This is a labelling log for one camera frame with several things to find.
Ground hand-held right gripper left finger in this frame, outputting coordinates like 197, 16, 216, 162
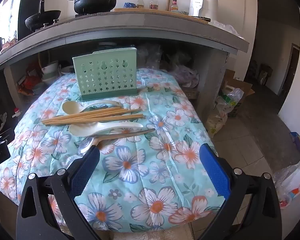
16, 145, 102, 240

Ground clear plastic bag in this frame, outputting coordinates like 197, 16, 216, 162
210, 20, 243, 37

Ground brown cardboard box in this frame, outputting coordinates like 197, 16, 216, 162
221, 69, 255, 118

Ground white rice sack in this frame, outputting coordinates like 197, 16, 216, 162
206, 102, 229, 138

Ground grey concrete kitchen counter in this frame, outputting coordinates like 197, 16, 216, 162
0, 7, 250, 120

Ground black wok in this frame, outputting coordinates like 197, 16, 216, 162
24, 0, 62, 30

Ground pink floral plastic bag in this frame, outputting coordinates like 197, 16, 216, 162
170, 64, 200, 89

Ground clear bag with colourful toy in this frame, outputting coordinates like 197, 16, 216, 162
272, 164, 300, 209

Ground white kitchen appliance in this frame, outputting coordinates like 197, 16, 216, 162
189, 0, 219, 18

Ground white plastic soup spoon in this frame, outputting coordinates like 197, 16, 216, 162
62, 100, 123, 117

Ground green star-cutout utensil holder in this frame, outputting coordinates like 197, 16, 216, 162
72, 47, 138, 102

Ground black box appliance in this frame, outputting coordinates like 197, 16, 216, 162
16, 0, 42, 40

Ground white plastic rice spoon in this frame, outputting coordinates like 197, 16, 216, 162
69, 122, 144, 137

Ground floral teal blanket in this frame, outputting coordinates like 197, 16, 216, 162
0, 66, 223, 232

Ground bundle of wooden chopsticks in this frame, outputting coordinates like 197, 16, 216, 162
42, 109, 140, 124

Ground crumpled clear plastic bags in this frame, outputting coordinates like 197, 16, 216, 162
137, 42, 163, 68

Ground red plastic bag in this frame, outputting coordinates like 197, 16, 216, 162
16, 62, 44, 97

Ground black cooking pot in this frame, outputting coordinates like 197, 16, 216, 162
67, 0, 127, 15

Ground green-print plastic bag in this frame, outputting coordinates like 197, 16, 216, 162
215, 87, 244, 117

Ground wooden cutting board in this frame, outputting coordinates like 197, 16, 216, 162
112, 8, 210, 22

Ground metal spoon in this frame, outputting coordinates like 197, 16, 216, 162
76, 128, 156, 155

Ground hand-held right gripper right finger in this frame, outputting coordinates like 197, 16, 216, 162
199, 144, 283, 240

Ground stack of white bowls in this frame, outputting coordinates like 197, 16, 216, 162
41, 60, 60, 78

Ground blue container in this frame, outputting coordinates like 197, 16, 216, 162
289, 131, 300, 155

